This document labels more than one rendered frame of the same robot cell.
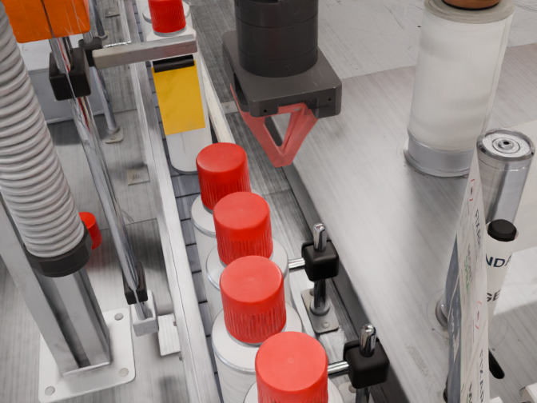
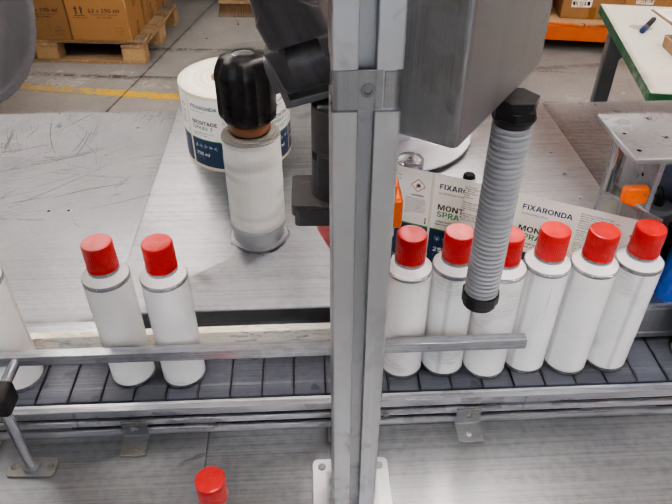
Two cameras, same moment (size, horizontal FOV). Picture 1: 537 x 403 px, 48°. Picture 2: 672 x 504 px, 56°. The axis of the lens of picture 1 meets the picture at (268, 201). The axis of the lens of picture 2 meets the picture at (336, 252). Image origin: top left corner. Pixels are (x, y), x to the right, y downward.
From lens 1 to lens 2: 0.67 m
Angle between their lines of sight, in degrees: 60
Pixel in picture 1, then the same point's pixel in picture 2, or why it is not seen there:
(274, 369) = (561, 233)
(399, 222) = (318, 271)
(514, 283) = not seen: hidden behind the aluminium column
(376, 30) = (28, 235)
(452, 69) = (275, 172)
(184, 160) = (200, 367)
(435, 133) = (275, 218)
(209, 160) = (414, 237)
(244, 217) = (467, 230)
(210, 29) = not seen: outside the picture
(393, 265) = not seen: hidden behind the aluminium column
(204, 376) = (473, 338)
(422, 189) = (290, 254)
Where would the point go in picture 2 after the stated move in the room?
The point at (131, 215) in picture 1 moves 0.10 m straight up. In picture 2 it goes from (194, 454) to (181, 400)
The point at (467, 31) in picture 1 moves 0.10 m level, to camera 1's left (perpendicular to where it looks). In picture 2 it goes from (276, 144) to (258, 182)
